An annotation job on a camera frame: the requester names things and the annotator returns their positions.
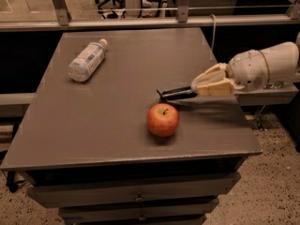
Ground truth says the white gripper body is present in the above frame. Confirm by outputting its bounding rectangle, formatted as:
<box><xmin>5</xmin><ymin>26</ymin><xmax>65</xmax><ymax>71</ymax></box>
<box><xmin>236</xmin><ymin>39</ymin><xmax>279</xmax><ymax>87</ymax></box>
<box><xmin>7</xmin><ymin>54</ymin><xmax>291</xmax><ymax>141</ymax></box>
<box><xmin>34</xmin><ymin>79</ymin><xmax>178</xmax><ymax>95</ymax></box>
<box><xmin>227</xmin><ymin>50</ymin><xmax>269</xmax><ymax>92</ymax></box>

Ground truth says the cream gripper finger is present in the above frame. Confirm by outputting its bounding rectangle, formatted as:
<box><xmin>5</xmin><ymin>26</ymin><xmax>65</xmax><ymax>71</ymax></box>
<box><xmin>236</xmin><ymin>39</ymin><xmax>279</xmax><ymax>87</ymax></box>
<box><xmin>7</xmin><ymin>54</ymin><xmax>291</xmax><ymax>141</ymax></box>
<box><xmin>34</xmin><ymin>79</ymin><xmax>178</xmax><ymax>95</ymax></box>
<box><xmin>191</xmin><ymin>63</ymin><xmax>230</xmax><ymax>88</ymax></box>
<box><xmin>195</xmin><ymin>78</ymin><xmax>244</xmax><ymax>97</ymax></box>

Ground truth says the blue rxbar blueberry wrapper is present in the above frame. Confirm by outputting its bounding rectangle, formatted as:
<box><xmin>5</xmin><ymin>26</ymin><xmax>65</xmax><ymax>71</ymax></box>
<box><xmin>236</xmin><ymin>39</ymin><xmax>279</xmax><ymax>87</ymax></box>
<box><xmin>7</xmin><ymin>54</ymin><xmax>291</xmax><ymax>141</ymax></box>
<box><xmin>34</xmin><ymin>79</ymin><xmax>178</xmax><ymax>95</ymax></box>
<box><xmin>157</xmin><ymin>86</ymin><xmax>197</xmax><ymax>100</ymax></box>

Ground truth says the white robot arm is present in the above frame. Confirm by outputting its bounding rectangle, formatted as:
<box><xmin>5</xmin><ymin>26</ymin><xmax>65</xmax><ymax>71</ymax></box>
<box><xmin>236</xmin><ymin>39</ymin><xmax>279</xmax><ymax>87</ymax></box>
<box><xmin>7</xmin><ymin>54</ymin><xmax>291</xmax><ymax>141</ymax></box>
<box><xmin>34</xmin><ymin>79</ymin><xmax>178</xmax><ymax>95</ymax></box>
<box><xmin>190</xmin><ymin>42</ymin><xmax>299</xmax><ymax>97</ymax></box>

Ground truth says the red apple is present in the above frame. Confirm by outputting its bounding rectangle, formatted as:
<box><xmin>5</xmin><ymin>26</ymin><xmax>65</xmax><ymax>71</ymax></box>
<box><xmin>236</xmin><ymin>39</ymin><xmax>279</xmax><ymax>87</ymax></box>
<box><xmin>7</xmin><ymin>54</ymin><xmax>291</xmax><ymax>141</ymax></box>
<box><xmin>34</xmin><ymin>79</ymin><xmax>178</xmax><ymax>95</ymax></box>
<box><xmin>147</xmin><ymin>103</ymin><xmax>179</xmax><ymax>138</ymax></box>

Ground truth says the clear plastic water bottle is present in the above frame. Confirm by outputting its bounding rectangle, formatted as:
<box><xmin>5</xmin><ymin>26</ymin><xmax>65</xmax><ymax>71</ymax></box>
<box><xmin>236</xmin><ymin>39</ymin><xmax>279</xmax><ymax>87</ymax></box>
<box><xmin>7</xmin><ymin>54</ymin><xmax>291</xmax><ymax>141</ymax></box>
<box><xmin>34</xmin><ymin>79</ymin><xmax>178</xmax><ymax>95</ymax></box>
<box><xmin>68</xmin><ymin>38</ymin><xmax>108</xmax><ymax>83</ymax></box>

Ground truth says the grey drawer cabinet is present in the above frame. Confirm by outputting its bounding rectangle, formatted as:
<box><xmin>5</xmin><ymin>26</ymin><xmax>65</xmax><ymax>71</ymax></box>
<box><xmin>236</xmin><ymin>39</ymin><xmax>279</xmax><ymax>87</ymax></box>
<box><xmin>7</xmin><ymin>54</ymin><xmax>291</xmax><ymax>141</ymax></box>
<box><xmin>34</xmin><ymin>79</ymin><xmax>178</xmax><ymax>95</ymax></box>
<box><xmin>2</xmin><ymin>28</ymin><xmax>261</xmax><ymax>225</ymax></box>

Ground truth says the white hanging cable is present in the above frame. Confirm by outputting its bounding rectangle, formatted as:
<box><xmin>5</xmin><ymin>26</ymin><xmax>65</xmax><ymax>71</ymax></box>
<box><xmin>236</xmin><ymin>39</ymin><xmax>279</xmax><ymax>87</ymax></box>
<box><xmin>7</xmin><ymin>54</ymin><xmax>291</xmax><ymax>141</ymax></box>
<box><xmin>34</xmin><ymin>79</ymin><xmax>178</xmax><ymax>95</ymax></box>
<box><xmin>209</xmin><ymin>13</ymin><xmax>218</xmax><ymax>53</ymax></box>

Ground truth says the metal railing frame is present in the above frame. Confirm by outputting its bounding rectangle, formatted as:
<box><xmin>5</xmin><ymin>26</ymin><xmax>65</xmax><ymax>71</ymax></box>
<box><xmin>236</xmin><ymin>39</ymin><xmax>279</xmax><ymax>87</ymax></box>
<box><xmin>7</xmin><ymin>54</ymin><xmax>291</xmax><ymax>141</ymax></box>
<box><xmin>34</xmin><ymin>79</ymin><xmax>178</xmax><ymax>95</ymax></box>
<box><xmin>0</xmin><ymin>0</ymin><xmax>299</xmax><ymax>32</ymax></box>

